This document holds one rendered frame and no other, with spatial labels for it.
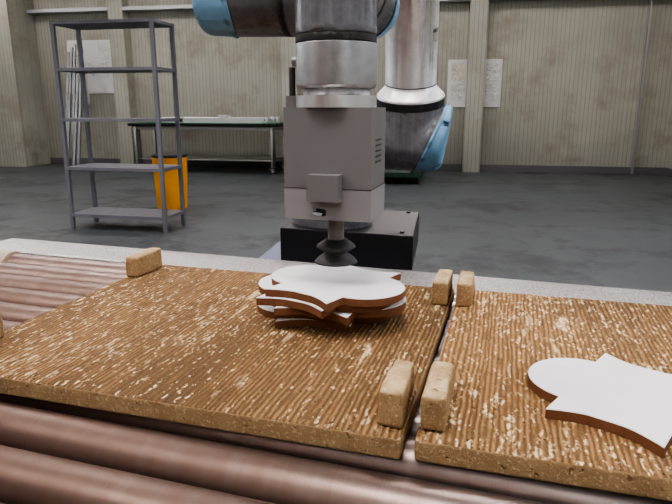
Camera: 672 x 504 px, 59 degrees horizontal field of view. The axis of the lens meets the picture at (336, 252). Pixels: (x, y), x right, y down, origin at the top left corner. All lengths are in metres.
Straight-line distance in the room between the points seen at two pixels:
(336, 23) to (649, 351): 0.40
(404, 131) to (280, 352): 0.57
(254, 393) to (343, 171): 0.21
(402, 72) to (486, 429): 0.70
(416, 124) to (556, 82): 10.37
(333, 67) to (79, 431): 0.36
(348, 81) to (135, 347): 0.31
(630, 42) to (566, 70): 1.07
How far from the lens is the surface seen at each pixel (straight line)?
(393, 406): 0.42
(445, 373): 0.44
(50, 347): 0.61
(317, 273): 0.63
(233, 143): 11.93
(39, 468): 0.46
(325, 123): 0.55
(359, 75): 0.55
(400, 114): 1.02
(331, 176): 0.54
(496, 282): 0.85
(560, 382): 0.50
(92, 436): 0.48
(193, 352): 0.55
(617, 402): 0.48
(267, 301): 0.58
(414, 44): 1.01
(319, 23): 0.55
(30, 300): 0.84
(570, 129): 11.42
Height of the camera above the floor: 1.15
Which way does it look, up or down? 14 degrees down
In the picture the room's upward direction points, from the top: straight up
